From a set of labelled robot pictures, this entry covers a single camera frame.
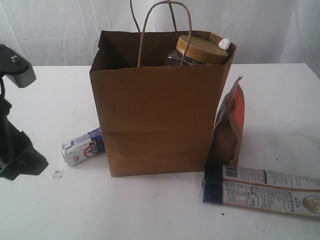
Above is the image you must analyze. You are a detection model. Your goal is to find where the nut jar with gold lid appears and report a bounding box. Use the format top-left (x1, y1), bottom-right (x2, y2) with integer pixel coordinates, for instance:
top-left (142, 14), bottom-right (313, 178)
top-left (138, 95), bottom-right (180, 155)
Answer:
top-left (164, 35), bottom-right (229, 67)

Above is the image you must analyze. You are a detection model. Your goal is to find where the brown paper bag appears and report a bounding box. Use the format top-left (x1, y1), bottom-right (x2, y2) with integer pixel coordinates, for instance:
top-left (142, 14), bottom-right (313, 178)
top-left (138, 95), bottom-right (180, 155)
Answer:
top-left (89, 28), bottom-right (237, 177)

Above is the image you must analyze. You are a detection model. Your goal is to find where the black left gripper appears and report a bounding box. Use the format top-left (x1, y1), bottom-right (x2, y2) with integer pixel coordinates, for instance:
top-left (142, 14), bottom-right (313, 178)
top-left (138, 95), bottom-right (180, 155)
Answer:
top-left (0, 78), bottom-right (49, 181)

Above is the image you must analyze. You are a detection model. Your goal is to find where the white candy top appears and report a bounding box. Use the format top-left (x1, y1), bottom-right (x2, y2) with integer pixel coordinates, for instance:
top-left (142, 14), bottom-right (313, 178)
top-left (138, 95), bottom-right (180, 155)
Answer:
top-left (218, 38), bottom-right (231, 51)

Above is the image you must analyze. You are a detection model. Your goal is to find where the white long noodle package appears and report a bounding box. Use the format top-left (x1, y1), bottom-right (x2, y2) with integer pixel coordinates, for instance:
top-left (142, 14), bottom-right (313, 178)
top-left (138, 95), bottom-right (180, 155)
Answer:
top-left (202, 161), bottom-right (320, 218)

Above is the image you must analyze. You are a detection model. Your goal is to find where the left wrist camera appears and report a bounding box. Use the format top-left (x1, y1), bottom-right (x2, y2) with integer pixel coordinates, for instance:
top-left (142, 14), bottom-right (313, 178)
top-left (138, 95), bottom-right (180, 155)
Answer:
top-left (0, 44), bottom-right (37, 88)

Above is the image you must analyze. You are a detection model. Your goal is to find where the brown pouch with orange label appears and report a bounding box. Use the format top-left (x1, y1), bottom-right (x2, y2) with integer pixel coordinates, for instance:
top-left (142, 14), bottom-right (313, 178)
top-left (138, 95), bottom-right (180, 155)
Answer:
top-left (208, 75), bottom-right (245, 167)

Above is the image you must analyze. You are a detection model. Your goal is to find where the white curtain backdrop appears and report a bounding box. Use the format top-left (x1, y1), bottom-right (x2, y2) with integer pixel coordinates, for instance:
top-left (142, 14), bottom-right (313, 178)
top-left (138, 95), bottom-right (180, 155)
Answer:
top-left (0, 0), bottom-right (320, 74)

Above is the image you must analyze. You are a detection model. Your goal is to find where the blue white milk carton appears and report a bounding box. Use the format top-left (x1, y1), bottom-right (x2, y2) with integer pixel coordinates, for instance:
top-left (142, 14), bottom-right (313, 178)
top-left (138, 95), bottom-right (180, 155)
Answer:
top-left (60, 127), bottom-right (106, 167)

